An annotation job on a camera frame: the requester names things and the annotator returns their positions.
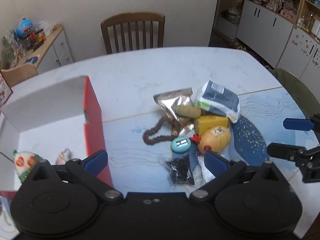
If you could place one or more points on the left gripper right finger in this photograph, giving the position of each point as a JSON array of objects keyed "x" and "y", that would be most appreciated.
[{"x": 226, "y": 174}]

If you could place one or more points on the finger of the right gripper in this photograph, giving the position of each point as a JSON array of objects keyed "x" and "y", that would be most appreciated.
[
  {"x": 297, "y": 124},
  {"x": 283, "y": 151}
]

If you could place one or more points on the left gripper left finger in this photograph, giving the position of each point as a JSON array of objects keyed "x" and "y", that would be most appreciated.
[{"x": 84, "y": 172}]

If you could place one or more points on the yellow cardboard box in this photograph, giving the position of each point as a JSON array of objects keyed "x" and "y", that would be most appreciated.
[{"x": 207, "y": 122}]

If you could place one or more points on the white blue tissue pack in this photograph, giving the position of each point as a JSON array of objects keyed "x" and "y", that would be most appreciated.
[{"x": 218, "y": 100}]

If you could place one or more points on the white granules plastic bag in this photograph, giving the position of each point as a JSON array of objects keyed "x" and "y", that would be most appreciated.
[{"x": 206, "y": 174}]

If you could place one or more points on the black beads plastic bag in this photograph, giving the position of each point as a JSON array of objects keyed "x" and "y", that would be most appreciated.
[{"x": 179, "y": 170}]

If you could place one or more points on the teal egg-shaped gadget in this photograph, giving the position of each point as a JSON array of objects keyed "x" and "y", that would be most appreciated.
[{"x": 181, "y": 144}]

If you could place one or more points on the red white cardboard box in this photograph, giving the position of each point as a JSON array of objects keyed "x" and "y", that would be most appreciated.
[{"x": 65, "y": 115}]

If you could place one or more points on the white orange mask toy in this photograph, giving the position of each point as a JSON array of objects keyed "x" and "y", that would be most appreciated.
[{"x": 24, "y": 163}]

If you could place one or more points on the crumpled gold foil bag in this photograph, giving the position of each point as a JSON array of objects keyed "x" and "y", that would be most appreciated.
[{"x": 168, "y": 101}]

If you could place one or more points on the white tall storage cabinet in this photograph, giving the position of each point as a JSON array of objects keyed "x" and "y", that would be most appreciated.
[{"x": 284, "y": 33}]

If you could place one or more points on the red white snack bag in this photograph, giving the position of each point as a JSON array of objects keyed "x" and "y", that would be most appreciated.
[{"x": 5, "y": 90}]

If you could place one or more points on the wicker chair back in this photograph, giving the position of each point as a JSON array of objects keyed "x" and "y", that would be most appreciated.
[{"x": 19, "y": 74}]

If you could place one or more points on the white sideboard cabinet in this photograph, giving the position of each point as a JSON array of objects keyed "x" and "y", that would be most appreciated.
[{"x": 54, "y": 52}]

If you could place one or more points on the blue globe toy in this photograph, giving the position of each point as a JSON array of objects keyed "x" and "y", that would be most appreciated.
[{"x": 23, "y": 27}]

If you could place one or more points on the brown wooden chair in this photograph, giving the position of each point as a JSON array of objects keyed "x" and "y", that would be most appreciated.
[{"x": 130, "y": 31}]

